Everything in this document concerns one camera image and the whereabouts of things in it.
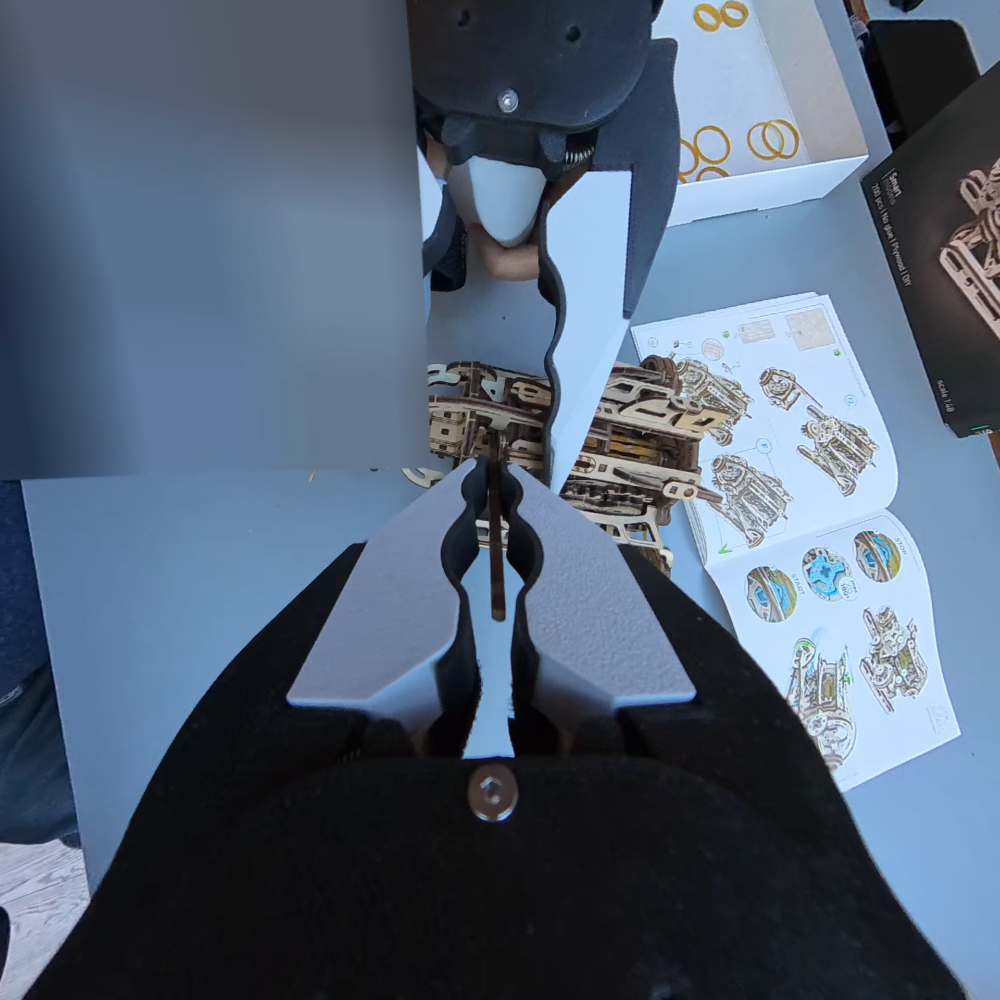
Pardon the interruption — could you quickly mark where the group of yellow rubber bands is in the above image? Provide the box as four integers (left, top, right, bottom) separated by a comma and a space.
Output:
677, 0, 803, 185

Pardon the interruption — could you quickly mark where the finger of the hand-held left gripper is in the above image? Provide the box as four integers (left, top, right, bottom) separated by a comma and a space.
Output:
537, 167, 634, 495
416, 147, 440, 237

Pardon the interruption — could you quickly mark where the black flat object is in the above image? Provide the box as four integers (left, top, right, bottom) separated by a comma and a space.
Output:
866, 19, 982, 151

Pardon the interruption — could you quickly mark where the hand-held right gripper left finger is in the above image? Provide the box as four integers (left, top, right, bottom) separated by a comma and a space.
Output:
287, 458, 481, 755

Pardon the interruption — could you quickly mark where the person's leg in jeans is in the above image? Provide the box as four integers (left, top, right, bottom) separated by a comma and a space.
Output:
0, 478, 81, 846

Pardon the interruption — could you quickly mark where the person's left hand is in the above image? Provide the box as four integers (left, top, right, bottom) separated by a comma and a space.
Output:
478, 233, 542, 282

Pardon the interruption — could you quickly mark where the wooden mechanical model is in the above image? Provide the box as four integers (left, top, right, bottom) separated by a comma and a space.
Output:
402, 355, 725, 581

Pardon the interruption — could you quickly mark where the thin dark wooden stick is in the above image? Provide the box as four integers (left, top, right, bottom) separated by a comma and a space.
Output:
486, 428, 510, 623

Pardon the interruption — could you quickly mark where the black printed model box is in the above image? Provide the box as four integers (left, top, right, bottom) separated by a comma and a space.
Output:
859, 62, 1000, 440

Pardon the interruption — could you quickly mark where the illustrated instruction booklet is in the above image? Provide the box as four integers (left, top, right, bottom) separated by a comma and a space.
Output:
630, 292, 964, 792

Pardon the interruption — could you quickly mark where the white cardboard box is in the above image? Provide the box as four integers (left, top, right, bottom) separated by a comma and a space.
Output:
647, 0, 871, 229

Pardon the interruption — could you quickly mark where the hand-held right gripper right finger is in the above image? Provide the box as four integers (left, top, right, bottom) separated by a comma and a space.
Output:
506, 464, 698, 735

